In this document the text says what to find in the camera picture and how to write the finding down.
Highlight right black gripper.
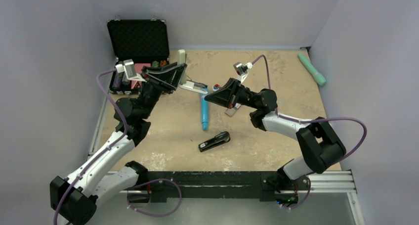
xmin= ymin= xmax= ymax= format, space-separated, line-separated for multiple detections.
xmin=205 ymin=78 xmax=259 ymax=110

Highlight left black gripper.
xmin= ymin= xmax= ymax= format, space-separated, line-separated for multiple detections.
xmin=137 ymin=61 xmax=186 ymax=120

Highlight grey-green stapler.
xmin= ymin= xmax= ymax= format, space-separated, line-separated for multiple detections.
xmin=177 ymin=49 xmax=206 ymax=94

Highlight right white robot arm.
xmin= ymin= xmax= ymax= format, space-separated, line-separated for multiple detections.
xmin=205 ymin=78 xmax=346 ymax=189

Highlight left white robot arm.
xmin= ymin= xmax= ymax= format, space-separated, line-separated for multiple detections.
xmin=50 ymin=60 xmax=187 ymax=225

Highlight small colourful figurine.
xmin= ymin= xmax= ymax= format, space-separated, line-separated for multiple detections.
xmin=212 ymin=84 xmax=221 ymax=92

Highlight staple box with red label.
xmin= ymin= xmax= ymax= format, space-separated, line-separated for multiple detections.
xmin=225 ymin=103 xmax=241 ymax=117

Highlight blue cylindrical tube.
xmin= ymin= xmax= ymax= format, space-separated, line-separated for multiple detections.
xmin=201 ymin=88 xmax=209 ymax=131

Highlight black poker chip case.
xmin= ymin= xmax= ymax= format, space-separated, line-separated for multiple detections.
xmin=106 ymin=18 xmax=170 ymax=95

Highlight mint green tube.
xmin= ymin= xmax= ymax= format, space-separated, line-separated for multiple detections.
xmin=297 ymin=53 xmax=327 ymax=86

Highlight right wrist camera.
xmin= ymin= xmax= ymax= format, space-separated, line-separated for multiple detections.
xmin=233 ymin=62 xmax=253 ymax=83

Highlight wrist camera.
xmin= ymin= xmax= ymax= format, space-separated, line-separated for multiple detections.
xmin=115 ymin=59 xmax=144 ymax=82
xmin=233 ymin=62 xmax=253 ymax=83

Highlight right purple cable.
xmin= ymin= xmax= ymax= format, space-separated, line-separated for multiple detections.
xmin=249 ymin=54 xmax=368 ymax=172

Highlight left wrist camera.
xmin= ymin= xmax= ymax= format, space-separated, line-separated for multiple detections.
xmin=115 ymin=59 xmax=144 ymax=82

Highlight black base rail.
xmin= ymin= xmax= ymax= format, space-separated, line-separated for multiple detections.
xmin=86 ymin=169 xmax=357 ymax=205

